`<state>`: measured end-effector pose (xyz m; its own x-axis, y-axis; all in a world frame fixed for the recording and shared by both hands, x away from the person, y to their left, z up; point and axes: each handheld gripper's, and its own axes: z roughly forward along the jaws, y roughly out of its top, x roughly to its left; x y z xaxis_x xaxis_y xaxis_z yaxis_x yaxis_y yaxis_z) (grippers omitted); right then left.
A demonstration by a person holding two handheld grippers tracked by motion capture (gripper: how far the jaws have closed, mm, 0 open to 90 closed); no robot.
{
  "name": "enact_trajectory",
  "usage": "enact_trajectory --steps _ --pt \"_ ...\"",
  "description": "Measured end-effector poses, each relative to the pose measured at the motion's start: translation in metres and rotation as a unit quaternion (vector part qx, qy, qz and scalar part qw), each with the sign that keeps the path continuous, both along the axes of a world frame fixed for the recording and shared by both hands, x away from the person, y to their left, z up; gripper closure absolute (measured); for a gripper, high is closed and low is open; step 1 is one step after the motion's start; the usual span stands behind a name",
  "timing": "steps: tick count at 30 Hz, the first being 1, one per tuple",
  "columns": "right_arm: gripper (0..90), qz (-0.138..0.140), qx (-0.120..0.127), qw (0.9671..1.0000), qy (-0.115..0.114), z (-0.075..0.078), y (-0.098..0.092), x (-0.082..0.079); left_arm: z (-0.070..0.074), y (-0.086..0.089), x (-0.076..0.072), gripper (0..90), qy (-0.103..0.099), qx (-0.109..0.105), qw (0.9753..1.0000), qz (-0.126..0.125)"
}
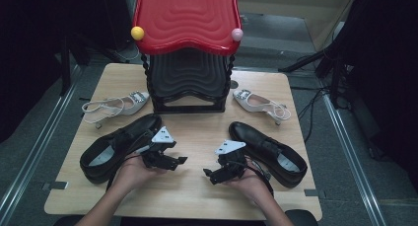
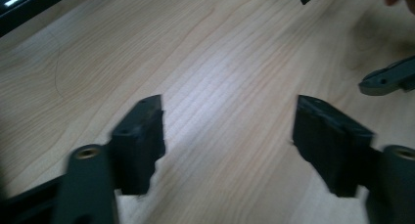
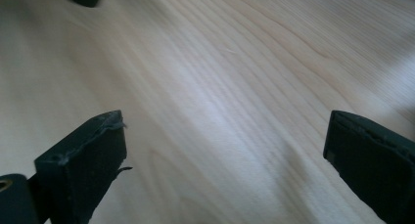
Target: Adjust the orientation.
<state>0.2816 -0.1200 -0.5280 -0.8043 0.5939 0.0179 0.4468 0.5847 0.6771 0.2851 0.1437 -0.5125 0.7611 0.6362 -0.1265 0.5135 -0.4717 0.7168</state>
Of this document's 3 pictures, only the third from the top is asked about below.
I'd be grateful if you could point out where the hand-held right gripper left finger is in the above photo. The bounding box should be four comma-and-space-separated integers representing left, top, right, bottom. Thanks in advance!
33, 110, 128, 224

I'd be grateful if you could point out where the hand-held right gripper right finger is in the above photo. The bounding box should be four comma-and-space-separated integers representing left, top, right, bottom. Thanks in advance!
322, 110, 415, 224

